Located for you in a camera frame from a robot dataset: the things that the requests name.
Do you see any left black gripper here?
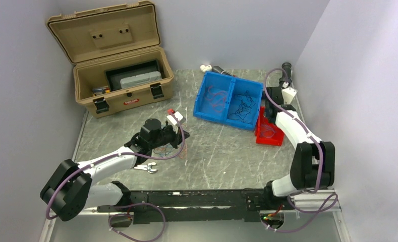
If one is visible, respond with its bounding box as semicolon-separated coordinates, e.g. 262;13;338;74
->
150;123;190;150

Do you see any black wire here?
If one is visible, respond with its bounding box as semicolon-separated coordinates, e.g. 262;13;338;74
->
228;90;258;123

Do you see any red plastic bin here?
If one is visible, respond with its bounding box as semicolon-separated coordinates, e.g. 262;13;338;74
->
254;106;285;147

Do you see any orange wire bundle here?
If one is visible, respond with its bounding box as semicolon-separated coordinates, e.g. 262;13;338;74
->
203;85;228;112

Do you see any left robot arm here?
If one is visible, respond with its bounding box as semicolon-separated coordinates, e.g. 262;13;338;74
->
40;111;190;221

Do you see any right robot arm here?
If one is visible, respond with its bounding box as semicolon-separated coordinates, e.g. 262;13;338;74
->
263;87;335;209

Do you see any silver open-end wrench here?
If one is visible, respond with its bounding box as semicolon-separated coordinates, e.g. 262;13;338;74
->
133;162;158;174

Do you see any blue double plastic bin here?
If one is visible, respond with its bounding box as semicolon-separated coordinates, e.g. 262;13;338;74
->
193;72;264;131

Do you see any grey case in toolbox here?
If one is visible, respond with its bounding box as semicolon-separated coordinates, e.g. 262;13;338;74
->
120;71;162;89

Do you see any small grey motor part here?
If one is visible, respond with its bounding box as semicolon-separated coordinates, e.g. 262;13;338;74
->
212;66;233;76

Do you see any white pipe fitting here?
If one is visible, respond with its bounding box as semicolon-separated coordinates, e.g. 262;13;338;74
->
200;65;212;73

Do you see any black tray in toolbox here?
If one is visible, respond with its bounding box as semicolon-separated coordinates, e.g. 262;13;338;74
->
105;59;164;91

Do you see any yellow black tool in toolbox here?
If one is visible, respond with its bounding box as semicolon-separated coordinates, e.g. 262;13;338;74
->
92;86;110;95

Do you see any tan plastic toolbox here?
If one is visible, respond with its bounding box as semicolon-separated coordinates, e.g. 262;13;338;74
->
47;1;174;118

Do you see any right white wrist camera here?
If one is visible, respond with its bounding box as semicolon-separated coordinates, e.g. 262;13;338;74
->
281;87;297;105

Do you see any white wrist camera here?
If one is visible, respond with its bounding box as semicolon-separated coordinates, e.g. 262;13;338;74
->
281;87;297;105
166;108;186;128

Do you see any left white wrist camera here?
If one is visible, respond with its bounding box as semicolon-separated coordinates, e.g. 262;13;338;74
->
166;108;186;128

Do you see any black corrugated hose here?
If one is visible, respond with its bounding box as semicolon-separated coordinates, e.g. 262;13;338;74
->
278;62;293;88

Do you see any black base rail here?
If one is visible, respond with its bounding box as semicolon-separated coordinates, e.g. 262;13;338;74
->
97;188;293;224

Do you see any aluminium frame rail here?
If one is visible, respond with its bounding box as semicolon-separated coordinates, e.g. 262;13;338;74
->
288;190;341;214

